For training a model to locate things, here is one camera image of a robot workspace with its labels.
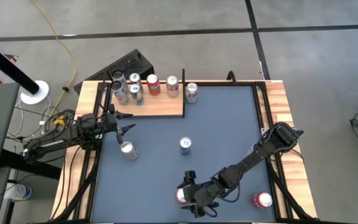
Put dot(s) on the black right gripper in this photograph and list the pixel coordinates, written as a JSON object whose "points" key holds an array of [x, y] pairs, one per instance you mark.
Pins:
{"points": [[204, 197]]}

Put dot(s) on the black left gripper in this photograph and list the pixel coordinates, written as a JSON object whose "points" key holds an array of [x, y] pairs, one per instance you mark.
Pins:
{"points": [[109, 123]]}

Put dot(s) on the red Fanta strawberry can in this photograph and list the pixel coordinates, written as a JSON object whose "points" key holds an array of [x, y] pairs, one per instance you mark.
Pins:
{"points": [[153, 84], [261, 200], [181, 196]]}

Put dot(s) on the blue silver Red Bull can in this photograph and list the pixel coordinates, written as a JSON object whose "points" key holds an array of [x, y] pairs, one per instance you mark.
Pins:
{"points": [[185, 145], [134, 78], [136, 93]]}

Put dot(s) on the silver Diet Coke can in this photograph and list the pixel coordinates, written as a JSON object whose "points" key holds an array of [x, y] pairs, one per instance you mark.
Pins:
{"points": [[191, 92], [172, 86], [129, 150]]}

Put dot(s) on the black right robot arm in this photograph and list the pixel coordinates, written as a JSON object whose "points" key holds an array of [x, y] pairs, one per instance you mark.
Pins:
{"points": [[253, 158]]}

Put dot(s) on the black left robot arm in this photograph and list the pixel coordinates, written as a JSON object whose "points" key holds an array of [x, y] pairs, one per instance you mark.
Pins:
{"points": [[51, 143]]}

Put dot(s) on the blue grey table mat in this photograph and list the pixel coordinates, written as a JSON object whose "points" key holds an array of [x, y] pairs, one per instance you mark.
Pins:
{"points": [[154, 174]]}

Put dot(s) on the black perforated metal box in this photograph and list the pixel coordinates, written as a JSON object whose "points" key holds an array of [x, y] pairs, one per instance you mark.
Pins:
{"points": [[123, 63]]}

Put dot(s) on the yellow plug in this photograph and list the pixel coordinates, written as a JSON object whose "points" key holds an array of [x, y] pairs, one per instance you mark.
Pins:
{"points": [[60, 120]]}

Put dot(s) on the black floor beam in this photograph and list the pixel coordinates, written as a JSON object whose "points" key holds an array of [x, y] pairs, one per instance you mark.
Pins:
{"points": [[30, 168]]}

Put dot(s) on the small black curved hook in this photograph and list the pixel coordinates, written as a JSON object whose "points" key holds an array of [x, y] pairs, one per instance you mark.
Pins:
{"points": [[231, 76]]}

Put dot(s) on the white bottle with blue label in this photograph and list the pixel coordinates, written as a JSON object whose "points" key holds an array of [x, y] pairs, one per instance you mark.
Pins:
{"points": [[19, 192]]}

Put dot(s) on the black pole with white base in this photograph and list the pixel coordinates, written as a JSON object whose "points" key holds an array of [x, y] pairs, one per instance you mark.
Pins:
{"points": [[8, 67]]}

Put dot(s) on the wooden shelf with black frame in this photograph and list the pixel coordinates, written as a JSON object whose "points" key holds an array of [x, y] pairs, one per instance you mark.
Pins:
{"points": [[160, 105]]}

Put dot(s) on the black metal table frame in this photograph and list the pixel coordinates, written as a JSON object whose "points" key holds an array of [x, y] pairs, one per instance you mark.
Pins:
{"points": [[277, 205]]}

